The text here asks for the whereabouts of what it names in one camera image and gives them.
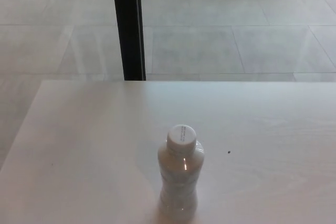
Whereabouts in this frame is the white plastic bottle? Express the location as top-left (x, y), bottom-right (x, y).
top-left (157, 138), bottom-right (206, 224)

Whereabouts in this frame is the white screw cap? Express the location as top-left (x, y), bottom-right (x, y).
top-left (167, 124), bottom-right (197, 153)

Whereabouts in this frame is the black vertical frame post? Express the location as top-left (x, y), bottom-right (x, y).
top-left (111, 0), bottom-right (147, 81)

